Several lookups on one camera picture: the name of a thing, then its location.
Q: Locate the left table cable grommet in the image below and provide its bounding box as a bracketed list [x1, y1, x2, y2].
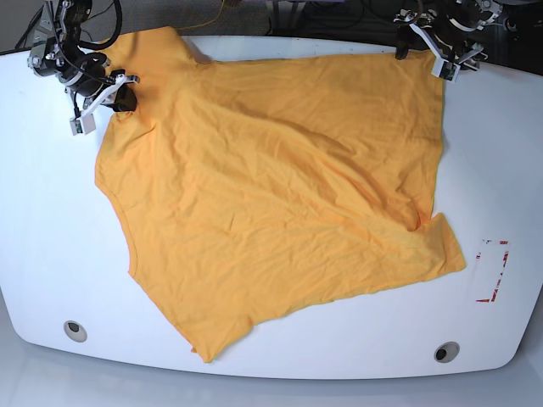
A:
[64, 321, 88, 343]

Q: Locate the right table cable grommet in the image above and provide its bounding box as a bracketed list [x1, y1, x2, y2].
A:
[434, 342, 460, 364]

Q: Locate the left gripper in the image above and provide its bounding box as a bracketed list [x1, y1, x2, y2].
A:
[394, 8, 484, 70]

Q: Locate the table cable grommet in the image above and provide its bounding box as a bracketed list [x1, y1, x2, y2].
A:
[434, 342, 460, 364]
[64, 321, 88, 343]

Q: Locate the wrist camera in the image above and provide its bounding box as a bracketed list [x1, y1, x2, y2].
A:
[70, 114, 96, 136]
[431, 59, 461, 82]

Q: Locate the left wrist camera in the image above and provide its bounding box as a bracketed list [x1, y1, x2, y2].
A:
[431, 59, 461, 82]

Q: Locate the red tape rectangle marking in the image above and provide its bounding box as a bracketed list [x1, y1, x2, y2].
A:
[471, 239, 511, 304]

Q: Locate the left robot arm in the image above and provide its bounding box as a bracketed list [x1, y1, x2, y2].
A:
[394, 1, 503, 81]

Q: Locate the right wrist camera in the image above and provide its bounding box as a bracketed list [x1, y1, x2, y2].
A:
[70, 114, 96, 136]

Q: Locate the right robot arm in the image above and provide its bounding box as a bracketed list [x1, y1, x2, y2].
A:
[16, 1, 139, 121]

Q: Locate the orange t-shirt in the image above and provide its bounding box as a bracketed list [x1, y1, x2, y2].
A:
[95, 27, 466, 363]

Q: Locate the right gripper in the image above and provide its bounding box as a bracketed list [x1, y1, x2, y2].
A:
[65, 69, 139, 117]

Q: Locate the yellow cable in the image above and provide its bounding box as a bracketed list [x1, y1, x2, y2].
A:
[182, 0, 226, 33]

